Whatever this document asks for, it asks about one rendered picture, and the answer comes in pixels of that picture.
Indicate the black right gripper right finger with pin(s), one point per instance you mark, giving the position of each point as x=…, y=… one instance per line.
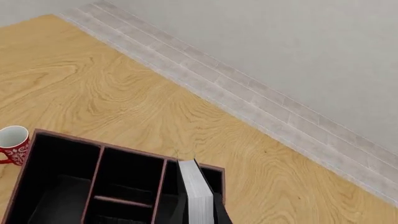
x=221, y=213

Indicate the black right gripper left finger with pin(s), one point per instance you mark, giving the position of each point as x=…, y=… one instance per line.
x=182, y=211

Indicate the black book with white pages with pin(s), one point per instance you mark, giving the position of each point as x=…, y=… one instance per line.
x=197, y=186

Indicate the red-brown desk caddy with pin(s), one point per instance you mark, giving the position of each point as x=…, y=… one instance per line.
x=74, y=168

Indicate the red patterned mug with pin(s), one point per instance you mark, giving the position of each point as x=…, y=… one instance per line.
x=14, y=142

